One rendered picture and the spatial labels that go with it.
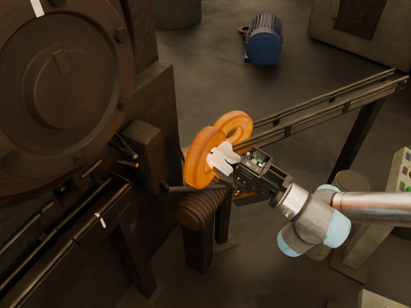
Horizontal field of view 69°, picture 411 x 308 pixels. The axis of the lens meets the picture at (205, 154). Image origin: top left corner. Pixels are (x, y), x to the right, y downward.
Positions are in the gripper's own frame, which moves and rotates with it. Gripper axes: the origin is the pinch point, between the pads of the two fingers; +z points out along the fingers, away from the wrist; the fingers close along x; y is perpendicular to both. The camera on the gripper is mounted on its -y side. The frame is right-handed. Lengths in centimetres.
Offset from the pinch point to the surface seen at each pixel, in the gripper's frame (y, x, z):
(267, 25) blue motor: -63, -193, 43
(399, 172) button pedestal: -9, -44, -51
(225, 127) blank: -9.3, -19.5, 2.3
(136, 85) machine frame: -4.8, -10.1, 29.4
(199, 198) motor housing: -31.5, -6.4, -1.8
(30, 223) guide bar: -15.4, 33.1, 23.4
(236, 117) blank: -6.6, -22.9, 1.2
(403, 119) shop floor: -64, -171, -80
